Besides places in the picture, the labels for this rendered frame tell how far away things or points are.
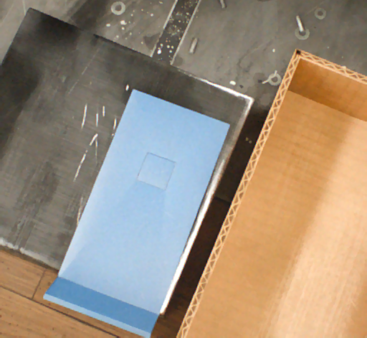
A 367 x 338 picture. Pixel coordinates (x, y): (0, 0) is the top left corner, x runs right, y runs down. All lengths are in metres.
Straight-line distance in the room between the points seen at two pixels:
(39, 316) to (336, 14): 0.30
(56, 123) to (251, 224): 0.15
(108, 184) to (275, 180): 0.12
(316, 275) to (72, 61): 0.22
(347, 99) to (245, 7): 0.11
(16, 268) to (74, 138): 0.10
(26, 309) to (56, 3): 0.22
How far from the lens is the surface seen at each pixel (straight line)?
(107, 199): 0.64
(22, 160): 0.65
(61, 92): 0.66
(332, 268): 0.66
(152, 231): 0.63
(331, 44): 0.71
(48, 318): 0.65
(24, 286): 0.66
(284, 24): 0.71
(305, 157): 0.67
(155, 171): 0.64
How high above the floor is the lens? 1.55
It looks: 75 degrees down
